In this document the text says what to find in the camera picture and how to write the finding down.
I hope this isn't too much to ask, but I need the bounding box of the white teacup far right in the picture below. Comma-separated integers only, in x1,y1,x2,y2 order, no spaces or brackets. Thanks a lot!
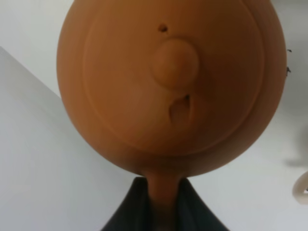
292,172,308,205

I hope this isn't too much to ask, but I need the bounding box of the brown clay teapot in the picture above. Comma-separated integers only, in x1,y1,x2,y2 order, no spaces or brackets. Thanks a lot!
57,0,287,231

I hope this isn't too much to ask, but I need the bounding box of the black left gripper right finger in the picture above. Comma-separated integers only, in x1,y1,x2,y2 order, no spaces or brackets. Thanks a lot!
176,179,229,231

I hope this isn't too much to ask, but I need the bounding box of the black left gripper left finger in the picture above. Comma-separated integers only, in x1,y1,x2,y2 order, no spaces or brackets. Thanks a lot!
102,177,153,231

